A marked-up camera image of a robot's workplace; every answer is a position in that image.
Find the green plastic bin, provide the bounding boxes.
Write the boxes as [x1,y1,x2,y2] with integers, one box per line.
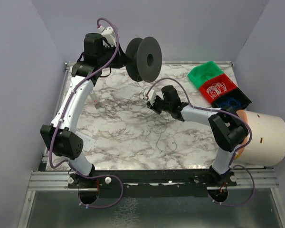
[187,61,223,89]

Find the white wires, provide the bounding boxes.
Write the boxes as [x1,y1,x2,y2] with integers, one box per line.
[206,81,228,98]

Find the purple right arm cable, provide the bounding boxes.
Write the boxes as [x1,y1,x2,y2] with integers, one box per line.
[144,77,255,208]

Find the red plastic bin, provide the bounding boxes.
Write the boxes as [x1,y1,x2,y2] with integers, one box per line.
[199,73,237,103]

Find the large white cylinder bucket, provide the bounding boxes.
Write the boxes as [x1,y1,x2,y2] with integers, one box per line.
[235,110,285,167]

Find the aluminium frame rail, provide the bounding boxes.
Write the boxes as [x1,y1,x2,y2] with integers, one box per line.
[16,63,72,228]

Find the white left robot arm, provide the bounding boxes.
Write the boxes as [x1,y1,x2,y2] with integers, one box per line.
[40,33,124,176]

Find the black plastic bin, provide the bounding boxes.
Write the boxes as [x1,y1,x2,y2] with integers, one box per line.
[211,88,252,111]

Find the blue wires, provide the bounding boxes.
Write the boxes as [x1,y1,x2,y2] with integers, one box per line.
[219,97,243,109]

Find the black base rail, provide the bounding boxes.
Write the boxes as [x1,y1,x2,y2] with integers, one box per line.
[68,169,237,199]

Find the white paper label packet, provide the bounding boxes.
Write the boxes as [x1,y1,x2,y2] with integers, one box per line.
[81,135,96,152]

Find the black cable spool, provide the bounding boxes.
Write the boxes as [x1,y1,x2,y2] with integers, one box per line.
[125,37,162,83]

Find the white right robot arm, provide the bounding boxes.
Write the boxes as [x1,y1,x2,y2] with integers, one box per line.
[144,85,251,175]

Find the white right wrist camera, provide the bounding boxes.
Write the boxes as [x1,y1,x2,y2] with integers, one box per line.
[143,89,157,105]

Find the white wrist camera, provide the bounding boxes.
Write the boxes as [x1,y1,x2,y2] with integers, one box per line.
[143,89,157,105]
[98,25,116,48]

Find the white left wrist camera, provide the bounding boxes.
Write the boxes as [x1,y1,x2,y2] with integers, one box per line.
[98,25,116,48]

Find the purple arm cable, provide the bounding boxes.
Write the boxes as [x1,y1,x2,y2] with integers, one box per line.
[48,18,124,209]
[144,77,255,208]

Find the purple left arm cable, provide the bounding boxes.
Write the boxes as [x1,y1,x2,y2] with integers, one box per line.
[48,18,124,209]

